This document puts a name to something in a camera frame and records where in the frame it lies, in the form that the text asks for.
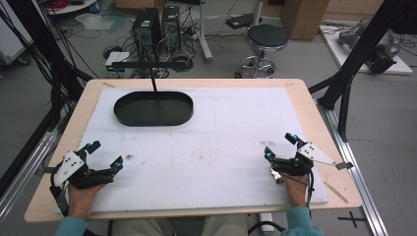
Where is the black metal frame strut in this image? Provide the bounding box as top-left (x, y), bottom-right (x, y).
top-left (308, 0), bottom-right (417, 143)
top-left (0, 0), bottom-right (94, 132)

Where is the black oval tray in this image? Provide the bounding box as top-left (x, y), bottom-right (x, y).
top-left (113, 90), bottom-right (195, 128)

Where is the black round stool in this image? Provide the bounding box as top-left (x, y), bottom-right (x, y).
top-left (238, 24), bottom-right (290, 80)

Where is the white panel on stand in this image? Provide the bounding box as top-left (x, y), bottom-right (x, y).
top-left (0, 0), bottom-right (33, 67)

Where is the white foam board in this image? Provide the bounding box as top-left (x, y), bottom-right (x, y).
top-left (54, 87), bottom-right (329, 214)

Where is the white round table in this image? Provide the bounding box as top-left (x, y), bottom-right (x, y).
top-left (43, 0), bottom-right (101, 17)

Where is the black T-shaped stand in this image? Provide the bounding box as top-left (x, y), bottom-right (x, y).
top-left (111, 60), bottom-right (191, 93)

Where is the thin wooden strip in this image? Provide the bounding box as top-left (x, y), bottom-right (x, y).
top-left (324, 181), bottom-right (349, 205)

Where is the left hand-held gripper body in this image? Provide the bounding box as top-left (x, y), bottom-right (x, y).
top-left (52, 149), bottom-right (114, 191)

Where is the bundle of black floor cables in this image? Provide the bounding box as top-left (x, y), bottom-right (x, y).
top-left (102, 19), bottom-right (210, 80)

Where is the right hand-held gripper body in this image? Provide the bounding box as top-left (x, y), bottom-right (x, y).
top-left (270, 141), bottom-right (354, 178)

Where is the brown cardboard box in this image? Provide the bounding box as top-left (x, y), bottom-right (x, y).
top-left (280, 0), bottom-right (330, 41)

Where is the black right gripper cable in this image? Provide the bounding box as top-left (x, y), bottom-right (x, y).
top-left (278, 165), bottom-right (316, 209)

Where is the black flat case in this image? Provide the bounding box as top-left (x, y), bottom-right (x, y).
top-left (225, 13), bottom-right (264, 30)

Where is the person's left hand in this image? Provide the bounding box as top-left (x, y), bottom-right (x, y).
top-left (67, 183), bottom-right (106, 221)

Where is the white platform with grey machine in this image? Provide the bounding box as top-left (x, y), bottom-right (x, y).
top-left (319, 23), bottom-right (414, 77)

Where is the person's right hand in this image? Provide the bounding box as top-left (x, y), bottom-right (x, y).
top-left (281, 172), bottom-right (311, 208)

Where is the small silver connector plug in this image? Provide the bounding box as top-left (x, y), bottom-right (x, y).
top-left (268, 167), bottom-right (285, 185)

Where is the black computer tower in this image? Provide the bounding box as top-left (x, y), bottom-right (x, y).
top-left (131, 7), bottom-right (163, 62)
top-left (160, 5), bottom-right (182, 50)

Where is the white desk leg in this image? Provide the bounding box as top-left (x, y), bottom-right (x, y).
top-left (196, 0), bottom-right (214, 64)

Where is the aluminium rail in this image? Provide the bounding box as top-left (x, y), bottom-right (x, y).
top-left (0, 131), bottom-right (60, 224)
top-left (316, 97), bottom-right (389, 236)

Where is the white box device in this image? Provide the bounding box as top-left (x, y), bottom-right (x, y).
top-left (104, 51), bottom-right (132, 73)

